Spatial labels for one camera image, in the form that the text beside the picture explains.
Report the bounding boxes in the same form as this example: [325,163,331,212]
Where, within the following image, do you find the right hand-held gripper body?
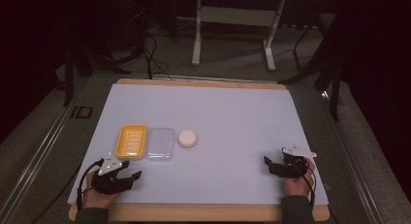
[273,144,318,179]

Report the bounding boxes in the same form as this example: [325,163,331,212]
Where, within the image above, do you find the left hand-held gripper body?
[91,152,134,196]

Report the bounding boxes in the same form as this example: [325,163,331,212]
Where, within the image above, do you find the yellow soap dish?
[114,122,149,161]

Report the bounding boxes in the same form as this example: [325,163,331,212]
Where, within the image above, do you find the clear plastic container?
[145,127,176,163]

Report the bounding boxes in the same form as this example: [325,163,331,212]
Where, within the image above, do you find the round white soap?
[176,129,198,149]

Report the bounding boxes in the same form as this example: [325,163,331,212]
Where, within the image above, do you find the person's right hand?
[283,156,317,198]

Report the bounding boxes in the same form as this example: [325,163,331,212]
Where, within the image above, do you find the person's left hand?
[81,170,121,209]

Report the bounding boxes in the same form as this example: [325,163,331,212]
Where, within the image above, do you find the white table mat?
[66,82,330,207]

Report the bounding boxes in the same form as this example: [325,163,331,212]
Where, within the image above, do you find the wooden table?
[68,78,332,223]

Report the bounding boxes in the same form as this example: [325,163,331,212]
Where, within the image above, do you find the black stand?
[61,19,132,108]
[278,9,344,122]

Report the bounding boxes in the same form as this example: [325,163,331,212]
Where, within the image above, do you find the dark curtain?
[340,0,411,204]
[0,0,67,144]

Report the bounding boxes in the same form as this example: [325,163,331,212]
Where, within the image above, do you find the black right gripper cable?
[290,158,317,209]

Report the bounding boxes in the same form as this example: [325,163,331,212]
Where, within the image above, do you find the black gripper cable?
[75,158,105,212]
[290,158,317,209]

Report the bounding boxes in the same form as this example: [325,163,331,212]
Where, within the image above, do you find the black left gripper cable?
[75,158,105,212]

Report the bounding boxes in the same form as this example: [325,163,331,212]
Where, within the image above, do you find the metal floor rail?
[0,78,92,224]
[319,87,386,224]

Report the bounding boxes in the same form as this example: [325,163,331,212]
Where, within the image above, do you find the black floor cables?
[141,31,174,81]

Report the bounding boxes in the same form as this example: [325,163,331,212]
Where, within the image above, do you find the white metal desk frame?
[191,0,288,73]

